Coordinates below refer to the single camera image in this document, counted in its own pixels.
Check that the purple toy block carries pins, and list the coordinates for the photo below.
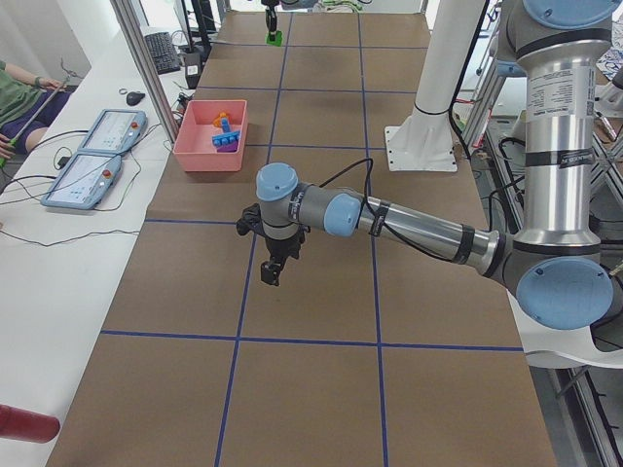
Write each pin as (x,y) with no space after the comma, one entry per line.
(228,148)

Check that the black keyboard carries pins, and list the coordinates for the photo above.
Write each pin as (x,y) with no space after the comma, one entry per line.
(163,52)

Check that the teach pendant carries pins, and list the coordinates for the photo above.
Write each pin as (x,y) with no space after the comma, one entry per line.
(114,131)
(83,182)

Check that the small blue toy block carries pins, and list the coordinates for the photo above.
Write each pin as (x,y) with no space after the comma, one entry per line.
(225,125)

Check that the seated person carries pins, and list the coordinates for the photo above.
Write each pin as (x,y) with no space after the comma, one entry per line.
(29,105)

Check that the black computer mouse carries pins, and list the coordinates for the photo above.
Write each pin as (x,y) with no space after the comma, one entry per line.
(133,98)

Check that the red cylinder bottle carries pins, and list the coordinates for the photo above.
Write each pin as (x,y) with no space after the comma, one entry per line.
(22,425)

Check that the lower teach pendant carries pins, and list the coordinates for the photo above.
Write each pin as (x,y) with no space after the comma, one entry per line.
(83,182)

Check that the aluminium frame post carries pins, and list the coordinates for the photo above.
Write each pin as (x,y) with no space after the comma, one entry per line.
(129,23)

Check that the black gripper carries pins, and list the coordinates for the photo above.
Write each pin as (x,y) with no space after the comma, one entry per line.
(271,17)
(281,246)

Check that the green toy block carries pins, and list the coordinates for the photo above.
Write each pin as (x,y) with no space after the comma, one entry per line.
(274,38)

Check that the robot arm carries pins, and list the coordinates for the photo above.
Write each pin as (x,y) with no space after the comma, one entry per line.
(552,264)

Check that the pink plastic box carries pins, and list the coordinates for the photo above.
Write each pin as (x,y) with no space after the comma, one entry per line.
(193,147)

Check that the orange toy block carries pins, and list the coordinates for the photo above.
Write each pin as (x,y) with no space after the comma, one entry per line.
(222,116)

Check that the long blue toy block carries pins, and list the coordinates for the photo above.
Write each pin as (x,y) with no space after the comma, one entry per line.
(226,139)

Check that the upper teach pendant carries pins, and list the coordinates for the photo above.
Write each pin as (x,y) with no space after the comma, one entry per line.
(114,131)

